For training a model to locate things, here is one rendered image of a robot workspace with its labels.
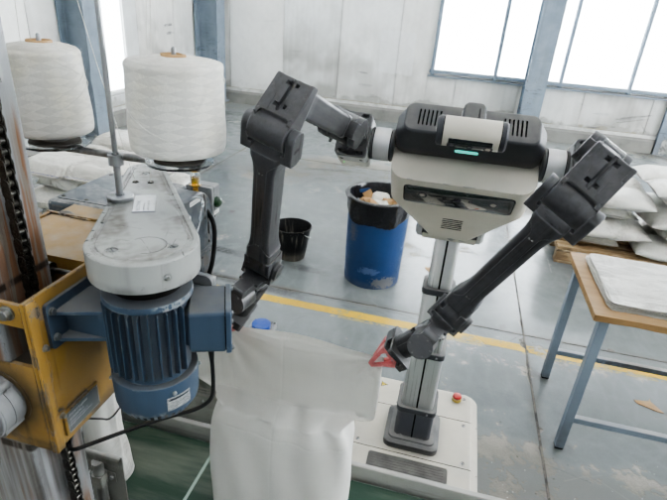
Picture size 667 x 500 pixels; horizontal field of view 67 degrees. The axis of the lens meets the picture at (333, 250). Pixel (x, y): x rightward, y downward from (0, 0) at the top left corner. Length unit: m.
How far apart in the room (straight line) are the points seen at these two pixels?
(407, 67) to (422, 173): 7.72
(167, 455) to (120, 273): 1.18
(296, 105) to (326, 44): 8.41
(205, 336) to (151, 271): 0.17
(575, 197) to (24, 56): 0.93
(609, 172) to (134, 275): 0.75
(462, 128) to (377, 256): 2.30
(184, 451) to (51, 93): 1.28
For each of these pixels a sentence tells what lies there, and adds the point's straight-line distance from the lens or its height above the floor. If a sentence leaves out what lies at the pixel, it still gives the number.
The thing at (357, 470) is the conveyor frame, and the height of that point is 0.40.
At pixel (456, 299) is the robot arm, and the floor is 1.24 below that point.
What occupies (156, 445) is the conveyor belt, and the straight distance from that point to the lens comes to 1.96.
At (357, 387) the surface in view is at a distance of 1.33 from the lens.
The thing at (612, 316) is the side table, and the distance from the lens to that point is 2.31.
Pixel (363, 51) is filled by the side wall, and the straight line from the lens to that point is 9.17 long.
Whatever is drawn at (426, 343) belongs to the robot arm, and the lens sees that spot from 1.10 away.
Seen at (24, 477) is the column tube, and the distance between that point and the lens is 1.22.
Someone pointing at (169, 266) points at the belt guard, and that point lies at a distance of 0.81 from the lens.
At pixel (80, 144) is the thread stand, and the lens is 1.09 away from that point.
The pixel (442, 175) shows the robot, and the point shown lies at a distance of 1.39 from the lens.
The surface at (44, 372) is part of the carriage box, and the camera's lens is 0.98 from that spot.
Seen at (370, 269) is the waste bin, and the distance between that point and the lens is 3.50.
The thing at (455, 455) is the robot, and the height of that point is 0.26.
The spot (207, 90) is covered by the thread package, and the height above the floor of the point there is 1.64.
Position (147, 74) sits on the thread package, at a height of 1.67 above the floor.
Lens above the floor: 1.78
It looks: 26 degrees down
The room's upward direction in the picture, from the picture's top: 5 degrees clockwise
